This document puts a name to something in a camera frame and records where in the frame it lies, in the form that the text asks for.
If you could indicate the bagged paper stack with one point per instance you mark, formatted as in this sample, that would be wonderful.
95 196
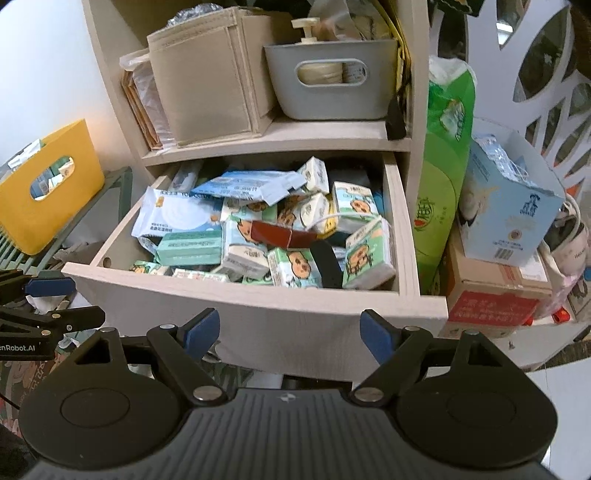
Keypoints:
147 87

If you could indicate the beige felt organizer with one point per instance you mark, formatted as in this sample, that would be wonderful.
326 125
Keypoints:
203 83

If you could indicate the grey crumpled bag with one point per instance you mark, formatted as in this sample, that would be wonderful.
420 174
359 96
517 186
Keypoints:
355 21

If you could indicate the yellow plastic basket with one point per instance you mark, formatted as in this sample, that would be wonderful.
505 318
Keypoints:
69 217

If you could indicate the cream pump bottle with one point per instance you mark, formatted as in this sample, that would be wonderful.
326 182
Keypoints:
307 30

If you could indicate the green rectangular box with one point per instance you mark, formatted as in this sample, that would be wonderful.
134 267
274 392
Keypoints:
189 247

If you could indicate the white printed tote bag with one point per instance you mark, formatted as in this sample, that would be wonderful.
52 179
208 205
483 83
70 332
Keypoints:
565 267

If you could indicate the pile of tissue packets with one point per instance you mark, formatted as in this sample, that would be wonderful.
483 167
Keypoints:
364 258

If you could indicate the brown cardboard box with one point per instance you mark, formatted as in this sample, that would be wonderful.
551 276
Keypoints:
489 295

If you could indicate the light wooden cabinet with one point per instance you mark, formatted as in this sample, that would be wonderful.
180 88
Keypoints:
281 136

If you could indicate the white wet wipes pack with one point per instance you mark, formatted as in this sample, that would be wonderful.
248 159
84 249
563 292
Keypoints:
180 212

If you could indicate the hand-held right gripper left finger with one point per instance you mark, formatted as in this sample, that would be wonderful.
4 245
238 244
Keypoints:
203 330

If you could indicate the grey plastic basket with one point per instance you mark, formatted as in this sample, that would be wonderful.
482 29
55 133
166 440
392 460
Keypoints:
332 97

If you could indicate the stack of brown paper bags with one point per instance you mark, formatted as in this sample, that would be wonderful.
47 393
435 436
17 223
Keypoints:
138 115

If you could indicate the white lattice screen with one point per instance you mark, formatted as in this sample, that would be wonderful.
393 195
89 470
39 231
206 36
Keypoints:
521 83

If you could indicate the green metal rack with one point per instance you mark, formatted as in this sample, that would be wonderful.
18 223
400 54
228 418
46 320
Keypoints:
60 217

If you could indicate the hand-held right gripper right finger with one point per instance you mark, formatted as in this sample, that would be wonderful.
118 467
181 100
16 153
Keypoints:
376 335

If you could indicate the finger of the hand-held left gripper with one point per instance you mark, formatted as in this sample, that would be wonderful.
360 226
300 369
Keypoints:
51 285
78 317

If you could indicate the crumpled clear plastic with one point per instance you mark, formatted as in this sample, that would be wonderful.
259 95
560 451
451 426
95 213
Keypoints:
194 14

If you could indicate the light wooden drawer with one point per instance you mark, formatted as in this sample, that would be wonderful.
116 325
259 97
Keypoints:
258 323

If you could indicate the light blue carton box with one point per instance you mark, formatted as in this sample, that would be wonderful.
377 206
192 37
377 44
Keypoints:
503 207

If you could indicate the light blue wipes pack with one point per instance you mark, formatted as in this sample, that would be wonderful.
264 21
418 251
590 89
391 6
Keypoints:
249 187

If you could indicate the green toilet paper pack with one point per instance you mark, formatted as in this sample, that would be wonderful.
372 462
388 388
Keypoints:
441 184

